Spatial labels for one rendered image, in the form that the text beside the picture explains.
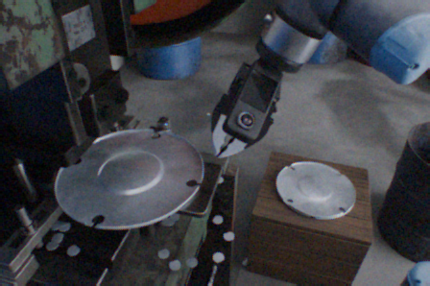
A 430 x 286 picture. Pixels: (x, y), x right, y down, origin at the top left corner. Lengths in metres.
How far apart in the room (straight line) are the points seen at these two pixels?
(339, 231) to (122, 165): 0.76
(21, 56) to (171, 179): 0.36
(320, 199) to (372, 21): 0.91
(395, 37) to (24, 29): 0.38
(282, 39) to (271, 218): 0.81
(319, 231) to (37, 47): 0.98
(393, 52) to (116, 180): 0.50
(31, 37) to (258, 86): 0.28
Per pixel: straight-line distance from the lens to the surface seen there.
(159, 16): 0.86
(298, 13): 0.43
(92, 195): 0.64
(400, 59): 0.38
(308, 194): 1.24
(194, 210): 0.58
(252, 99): 0.44
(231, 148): 0.54
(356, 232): 1.19
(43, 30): 0.43
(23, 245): 0.65
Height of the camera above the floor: 1.21
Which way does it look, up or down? 36 degrees down
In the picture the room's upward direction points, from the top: straight up
